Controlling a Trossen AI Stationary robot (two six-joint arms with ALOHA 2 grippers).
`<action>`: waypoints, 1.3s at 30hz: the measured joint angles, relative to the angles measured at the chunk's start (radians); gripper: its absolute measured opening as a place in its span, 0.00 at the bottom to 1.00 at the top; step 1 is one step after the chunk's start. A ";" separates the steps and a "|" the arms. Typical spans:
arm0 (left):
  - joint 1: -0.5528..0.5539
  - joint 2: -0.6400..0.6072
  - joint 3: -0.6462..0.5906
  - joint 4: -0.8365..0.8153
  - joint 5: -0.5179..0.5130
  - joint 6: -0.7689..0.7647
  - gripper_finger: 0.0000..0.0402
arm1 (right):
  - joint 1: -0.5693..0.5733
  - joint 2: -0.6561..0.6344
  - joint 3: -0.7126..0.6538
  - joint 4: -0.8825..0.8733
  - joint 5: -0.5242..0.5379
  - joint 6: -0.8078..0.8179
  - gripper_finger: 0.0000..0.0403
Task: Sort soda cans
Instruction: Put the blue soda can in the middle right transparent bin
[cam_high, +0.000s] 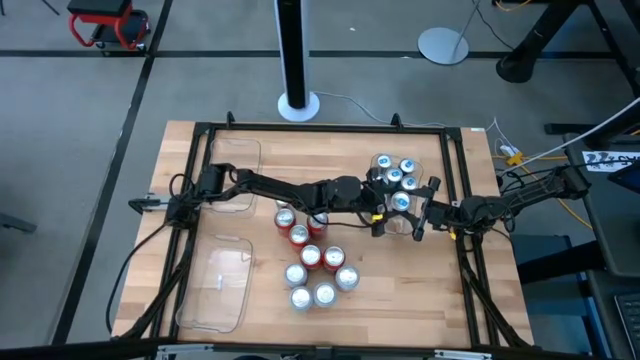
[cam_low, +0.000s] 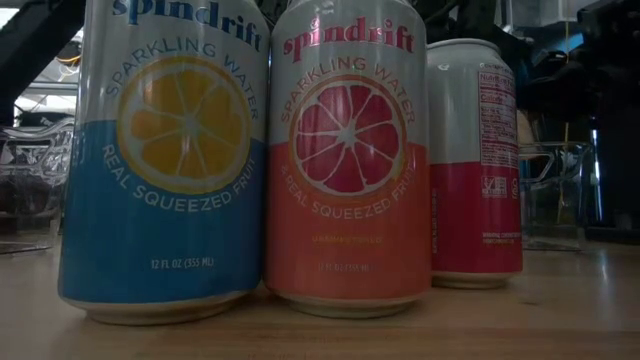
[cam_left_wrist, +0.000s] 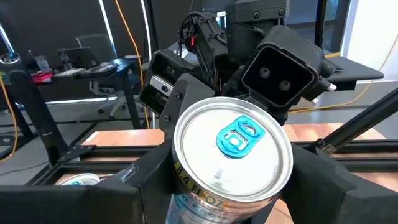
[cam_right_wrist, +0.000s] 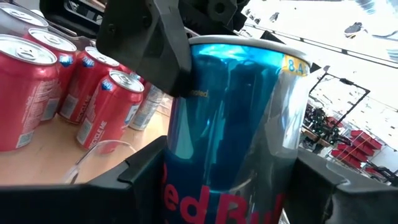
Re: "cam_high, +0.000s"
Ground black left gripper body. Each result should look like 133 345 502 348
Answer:
344 172 389 237

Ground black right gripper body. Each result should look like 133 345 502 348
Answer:
413 176 469 242

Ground clear plastic bin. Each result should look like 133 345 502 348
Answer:
368 152 427 237
208 136 263 217
174 233 256 335

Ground Spindrift grapefruit can orange label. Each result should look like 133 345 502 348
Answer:
312 281 339 309

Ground Spindrift sparkling water can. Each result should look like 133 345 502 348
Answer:
284 262 309 289

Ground Spindrift lemon can blue label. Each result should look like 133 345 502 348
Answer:
289 285 315 312

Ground Spindrift can pink label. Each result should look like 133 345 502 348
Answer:
334 265 361 292

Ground grey round base pole stand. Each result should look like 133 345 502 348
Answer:
417 0 484 66

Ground black desk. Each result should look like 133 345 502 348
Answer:
543 107 640 279

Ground white handwritten paper label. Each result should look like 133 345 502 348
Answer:
582 150 640 174

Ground black keyboard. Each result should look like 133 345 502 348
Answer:
614 293 640 360

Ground red black rolling stool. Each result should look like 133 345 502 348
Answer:
66 0 151 51

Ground grey chair leg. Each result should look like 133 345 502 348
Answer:
0 212 38 234

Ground black aluminium table frame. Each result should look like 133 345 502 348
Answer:
112 110 535 351

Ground white floor cable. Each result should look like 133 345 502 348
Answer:
313 90 451 129

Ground yellow floor cable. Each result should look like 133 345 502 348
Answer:
492 153 595 232

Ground silver metal bracket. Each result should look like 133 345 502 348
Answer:
155 343 217 360
433 349 494 360

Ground black floor stand frame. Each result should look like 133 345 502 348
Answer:
496 0 640 99

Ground thick white cable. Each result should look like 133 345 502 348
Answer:
499 97 640 174

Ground black floor cable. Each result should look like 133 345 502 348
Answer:
105 222 169 335

